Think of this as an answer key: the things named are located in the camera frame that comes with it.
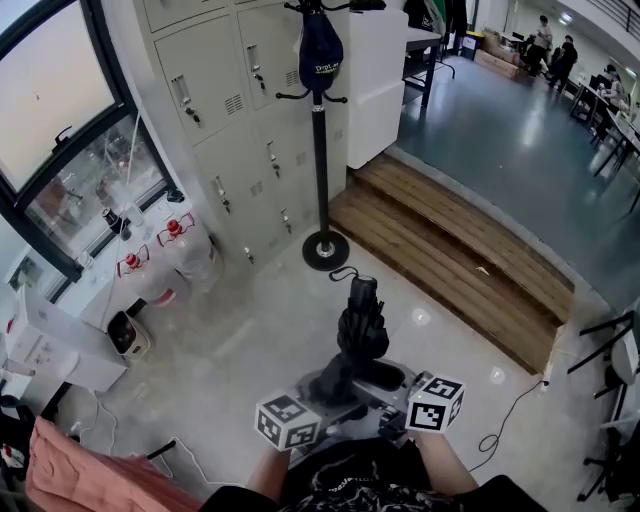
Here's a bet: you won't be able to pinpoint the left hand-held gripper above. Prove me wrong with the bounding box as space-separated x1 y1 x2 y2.
254 375 381 452

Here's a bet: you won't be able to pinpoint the black floor cable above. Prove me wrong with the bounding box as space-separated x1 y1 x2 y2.
467 379 549 474

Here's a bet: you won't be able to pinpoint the grey metal locker cabinet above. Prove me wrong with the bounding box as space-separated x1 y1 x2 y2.
132 0 351 266

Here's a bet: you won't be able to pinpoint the black power strip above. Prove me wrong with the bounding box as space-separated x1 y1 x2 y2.
146 438 178 460

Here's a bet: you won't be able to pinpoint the black folding chair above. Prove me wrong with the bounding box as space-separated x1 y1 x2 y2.
0 394 37 484

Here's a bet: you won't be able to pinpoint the brown cardboard box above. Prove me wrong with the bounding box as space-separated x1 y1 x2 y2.
473 29 522 81

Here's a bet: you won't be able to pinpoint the wooden steps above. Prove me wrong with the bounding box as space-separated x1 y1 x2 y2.
328 152 576 376

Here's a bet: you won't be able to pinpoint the dark frame table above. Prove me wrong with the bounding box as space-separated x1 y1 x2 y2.
402 27 457 109

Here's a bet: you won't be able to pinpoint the black umbrella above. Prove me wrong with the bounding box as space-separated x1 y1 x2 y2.
328 267 391 407

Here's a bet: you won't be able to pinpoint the person's right forearm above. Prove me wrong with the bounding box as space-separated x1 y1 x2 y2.
417 434 481 496

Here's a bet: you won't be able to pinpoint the person's black printed shirt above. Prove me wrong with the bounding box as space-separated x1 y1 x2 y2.
199 437 551 512

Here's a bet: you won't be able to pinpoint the pink cloth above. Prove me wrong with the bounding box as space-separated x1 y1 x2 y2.
24 414 201 512

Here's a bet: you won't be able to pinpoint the white floor cable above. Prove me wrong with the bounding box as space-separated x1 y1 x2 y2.
74 389 246 489

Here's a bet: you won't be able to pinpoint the white block cabinet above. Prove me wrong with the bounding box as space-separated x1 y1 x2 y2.
346 8 409 170

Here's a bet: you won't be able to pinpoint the black bag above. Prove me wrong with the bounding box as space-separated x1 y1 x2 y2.
402 0 444 34

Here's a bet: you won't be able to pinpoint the navy cap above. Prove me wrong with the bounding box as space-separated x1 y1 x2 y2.
298 10 345 95

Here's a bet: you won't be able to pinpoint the long work table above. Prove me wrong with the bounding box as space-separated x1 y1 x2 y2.
569 79 640 177

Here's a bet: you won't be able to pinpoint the clear water jug red cap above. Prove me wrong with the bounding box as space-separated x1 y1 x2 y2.
156 213 224 296
115 244 181 309

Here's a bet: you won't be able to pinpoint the white hanging cable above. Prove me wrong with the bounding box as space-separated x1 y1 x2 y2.
102 112 142 331

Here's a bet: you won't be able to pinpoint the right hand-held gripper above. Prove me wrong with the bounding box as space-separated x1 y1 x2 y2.
352 360 466 441

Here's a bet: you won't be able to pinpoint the small white heater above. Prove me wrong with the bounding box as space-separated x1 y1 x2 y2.
106 309 152 364

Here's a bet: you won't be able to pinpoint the person's left forearm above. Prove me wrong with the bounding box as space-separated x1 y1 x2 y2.
244 447 294 504

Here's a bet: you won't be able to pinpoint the black framed window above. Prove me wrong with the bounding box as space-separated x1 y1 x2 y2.
0 0 171 301

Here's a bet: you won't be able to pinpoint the white cardboard box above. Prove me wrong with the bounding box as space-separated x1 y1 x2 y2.
7 284 129 394

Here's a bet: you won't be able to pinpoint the black coat rack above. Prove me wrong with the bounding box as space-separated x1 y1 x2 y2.
275 0 351 272

